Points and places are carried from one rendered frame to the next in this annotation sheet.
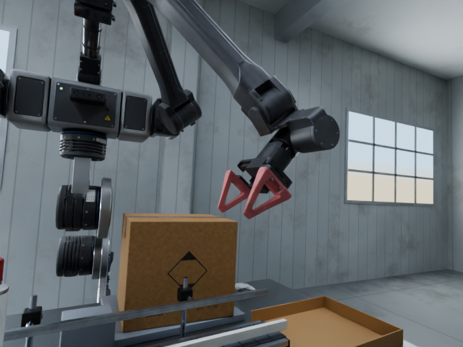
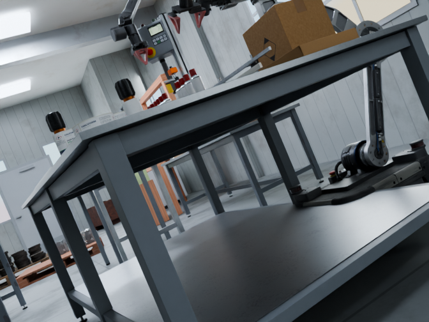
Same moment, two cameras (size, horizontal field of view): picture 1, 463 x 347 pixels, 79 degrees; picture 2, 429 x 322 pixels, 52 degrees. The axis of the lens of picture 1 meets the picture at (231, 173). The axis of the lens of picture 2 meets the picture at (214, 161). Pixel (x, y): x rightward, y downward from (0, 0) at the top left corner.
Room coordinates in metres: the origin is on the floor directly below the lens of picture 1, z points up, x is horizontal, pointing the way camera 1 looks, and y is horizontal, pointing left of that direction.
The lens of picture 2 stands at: (0.43, -1.81, 0.68)
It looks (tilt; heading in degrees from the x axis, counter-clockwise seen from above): 1 degrees down; 92
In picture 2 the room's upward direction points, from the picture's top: 23 degrees counter-clockwise
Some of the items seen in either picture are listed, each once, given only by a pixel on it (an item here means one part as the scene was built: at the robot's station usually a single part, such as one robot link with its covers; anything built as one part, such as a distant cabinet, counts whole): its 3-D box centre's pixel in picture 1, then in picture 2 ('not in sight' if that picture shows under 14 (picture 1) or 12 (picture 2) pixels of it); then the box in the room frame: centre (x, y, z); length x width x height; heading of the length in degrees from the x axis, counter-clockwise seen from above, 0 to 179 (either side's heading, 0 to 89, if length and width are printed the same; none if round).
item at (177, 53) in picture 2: not in sight; (184, 69); (0.40, 0.70, 1.17); 0.04 x 0.04 x 0.67; 30
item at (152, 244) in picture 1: (175, 261); (290, 42); (0.88, 0.16, 0.99); 0.30 x 0.24 x 0.27; 115
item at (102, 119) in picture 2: not in sight; (98, 135); (-0.08, 0.24, 0.95); 0.20 x 0.20 x 0.14
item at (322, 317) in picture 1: (323, 326); (301, 59); (0.80, -0.27, 0.85); 0.30 x 0.26 x 0.04; 120
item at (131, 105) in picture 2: not in sight; (133, 108); (0.09, 0.38, 1.03); 0.09 x 0.09 x 0.30
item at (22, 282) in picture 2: not in sight; (60, 254); (-2.30, 4.35, 0.17); 1.20 x 0.83 x 0.34; 19
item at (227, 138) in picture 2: not in sight; (231, 170); (0.41, 3.18, 0.39); 2.20 x 0.80 x 0.78; 116
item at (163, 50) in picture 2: not in sight; (156, 41); (0.31, 0.73, 1.38); 0.17 x 0.10 x 0.19; 175
